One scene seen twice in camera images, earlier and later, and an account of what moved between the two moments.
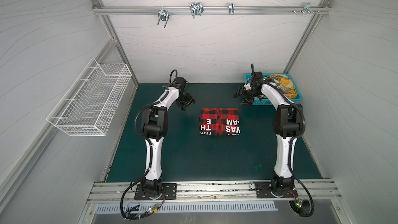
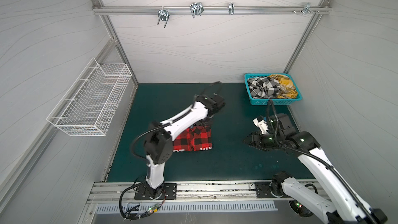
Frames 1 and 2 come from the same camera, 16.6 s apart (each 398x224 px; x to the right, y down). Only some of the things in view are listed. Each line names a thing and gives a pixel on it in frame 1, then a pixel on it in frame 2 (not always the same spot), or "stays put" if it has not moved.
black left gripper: [190, 100] → [200, 124]
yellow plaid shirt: [285, 85] stays put
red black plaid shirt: [217, 121] → [198, 138]
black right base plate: [265, 190] stays put
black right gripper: [245, 92] → [259, 139]
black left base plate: [169, 192] stays put
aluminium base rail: [313, 192] stays put
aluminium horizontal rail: [209, 10] stays put
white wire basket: [87, 106] stays put
